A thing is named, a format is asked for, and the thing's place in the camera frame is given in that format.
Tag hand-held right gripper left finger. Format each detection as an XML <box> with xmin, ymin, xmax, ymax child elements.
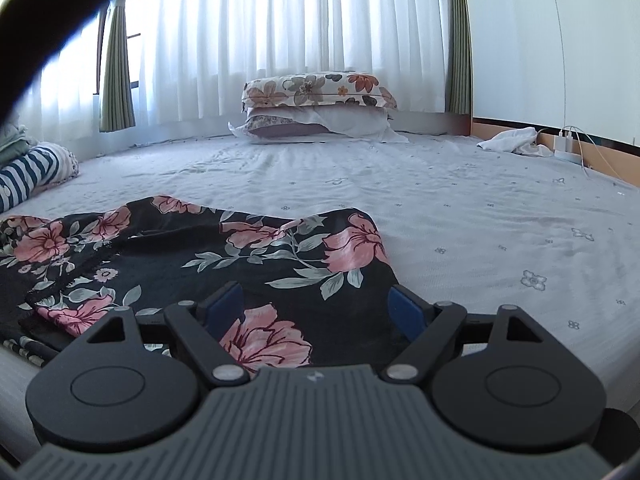
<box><xmin>57</xmin><ymin>281</ymin><xmax>251</xmax><ymax>387</ymax></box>

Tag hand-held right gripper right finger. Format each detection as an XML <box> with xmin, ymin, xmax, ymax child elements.
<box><xmin>380</xmin><ymin>285</ymin><xmax>576</xmax><ymax>387</ymax></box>

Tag black floral pants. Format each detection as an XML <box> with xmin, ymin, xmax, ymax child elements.
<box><xmin>0</xmin><ymin>195</ymin><xmax>417</xmax><ymax>372</ymax></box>

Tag white patterned bed sheet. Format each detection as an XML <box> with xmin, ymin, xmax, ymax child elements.
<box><xmin>0</xmin><ymin>130</ymin><xmax>640</xmax><ymax>441</ymax></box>

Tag mauve pillow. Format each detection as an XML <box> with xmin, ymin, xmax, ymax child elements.
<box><xmin>228</xmin><ymin>112</ymin><xmax>334</xmax><ymax>142</ymax></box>

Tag white pillow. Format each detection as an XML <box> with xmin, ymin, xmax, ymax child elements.
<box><xmin>295</xmin><ymin>105</ymin><xmax>411</xmax><ymax>144</ymax></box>

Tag white crumpled cloth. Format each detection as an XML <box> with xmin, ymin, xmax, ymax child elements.
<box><xmin>476</xmin><ymin>127</ymin><xmax>554</xmax><ymax>157</ymax></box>

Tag white power strip with chargers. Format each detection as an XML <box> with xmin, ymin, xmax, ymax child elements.
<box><xmin>552</xmin><ymin>129</ymin><xmax>587</xmax><ymax>163</ymax></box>

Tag floral pillow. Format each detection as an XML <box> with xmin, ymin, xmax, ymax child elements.
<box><xmin>241</xmin><ymin>72</ymin><xmax>399</xmax><ymax>110</ymax></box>

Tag blue striped cloth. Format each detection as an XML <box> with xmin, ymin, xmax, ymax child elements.
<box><xmin>0</xmin><ymin>142</ymin><xmax>80</xmax><ymax>214</ymax></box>

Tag green curtain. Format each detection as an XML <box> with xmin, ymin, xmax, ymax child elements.
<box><xmin>97</xmin><ymin>0</ymin><xmax>139</xmax><ymax>134</ymax></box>
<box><xmin>442</xmin><ymin>0</ymin><xmax>474</xmax><ymax>116</ymax></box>

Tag pale green folded cloth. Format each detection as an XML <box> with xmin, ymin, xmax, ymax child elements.
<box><xmin>0</xmin><ymin>125</ymin><xmax>39</xmax><ymax>166</ymax></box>

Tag white sheer curtain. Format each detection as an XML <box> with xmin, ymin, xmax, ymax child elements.
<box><xmin>15</xmin><ymin>0</ymin><xmax>451</xmax><ymax>147</ymax></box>

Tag white cable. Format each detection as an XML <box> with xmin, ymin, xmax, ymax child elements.
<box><xmin>569</xmin><ymin>127</ymin><xmax>626</xmax><ymax>197</ymax></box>

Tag wooden bed frame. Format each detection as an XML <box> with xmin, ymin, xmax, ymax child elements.
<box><xmin>471</xmin><ymin>117</ymin><xmax>640</xmax><ymax>189</ymax></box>

